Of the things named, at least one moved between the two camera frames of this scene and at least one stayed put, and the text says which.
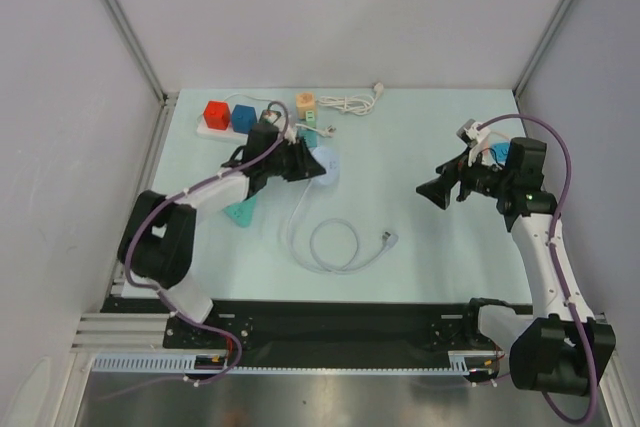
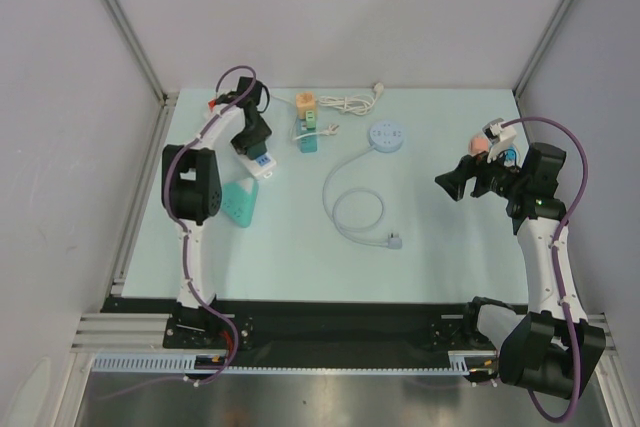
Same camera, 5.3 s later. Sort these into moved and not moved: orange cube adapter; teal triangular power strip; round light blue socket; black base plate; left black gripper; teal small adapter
Moved: left black gripper; round light blue socket
Not moved: orange cube adapter; teal triangular power strip; black base plate; teal small adapter
